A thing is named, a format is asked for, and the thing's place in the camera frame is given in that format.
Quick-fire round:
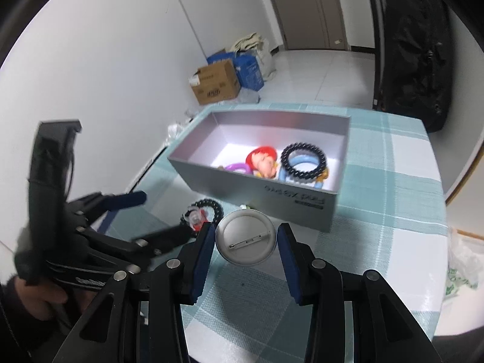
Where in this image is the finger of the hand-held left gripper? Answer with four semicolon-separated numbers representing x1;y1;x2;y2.
132;223;198;255
75;191;148;224

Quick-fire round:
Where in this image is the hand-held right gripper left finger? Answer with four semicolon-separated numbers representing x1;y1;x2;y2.
52;222;216;363

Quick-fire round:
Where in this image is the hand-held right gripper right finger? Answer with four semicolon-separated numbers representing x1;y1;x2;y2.
277;222;442;363

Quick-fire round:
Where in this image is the white round pin badge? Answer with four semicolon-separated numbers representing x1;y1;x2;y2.
215;209;278;265

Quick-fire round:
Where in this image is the black spiral hair tie red charm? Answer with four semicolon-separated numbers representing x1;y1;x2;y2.
181;198;224;232

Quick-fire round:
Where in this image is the silver grey cardboard box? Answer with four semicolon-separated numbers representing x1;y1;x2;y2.
167;110;352;234

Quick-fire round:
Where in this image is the purple plastic ring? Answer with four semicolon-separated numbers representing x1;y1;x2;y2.
222;162;251;175

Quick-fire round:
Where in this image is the black spiral hair tie white charm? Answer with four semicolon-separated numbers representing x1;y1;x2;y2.
280;142;329;182

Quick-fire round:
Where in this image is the light blue ring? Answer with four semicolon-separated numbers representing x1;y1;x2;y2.
279;154;330;190

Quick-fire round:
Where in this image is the person's left hand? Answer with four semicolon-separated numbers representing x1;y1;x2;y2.
16;277;69;321

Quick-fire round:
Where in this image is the silver plastic packet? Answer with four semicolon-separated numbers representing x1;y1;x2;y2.
165;120;187;142

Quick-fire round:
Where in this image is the teal checked tablecloth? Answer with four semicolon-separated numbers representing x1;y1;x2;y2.
102;102;453;363

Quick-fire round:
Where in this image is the brown cardboard box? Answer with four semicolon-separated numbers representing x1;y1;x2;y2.
190;59;242;106

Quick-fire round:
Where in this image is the grey plastic mailer bag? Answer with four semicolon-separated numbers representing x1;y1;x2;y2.
237;88;262;105

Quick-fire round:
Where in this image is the white green printed plastic bag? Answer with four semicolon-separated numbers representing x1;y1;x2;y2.
447;230;484;300

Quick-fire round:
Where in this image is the beige folded cloth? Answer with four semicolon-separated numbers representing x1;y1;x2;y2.
230;33;266;53

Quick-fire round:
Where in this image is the black backpack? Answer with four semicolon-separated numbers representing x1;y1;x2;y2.
378;0;453;134

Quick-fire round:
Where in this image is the grey brown door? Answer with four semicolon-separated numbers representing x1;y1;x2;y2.
263;0;349;51

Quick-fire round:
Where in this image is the black door frame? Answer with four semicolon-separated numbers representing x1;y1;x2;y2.
362;0;387;111

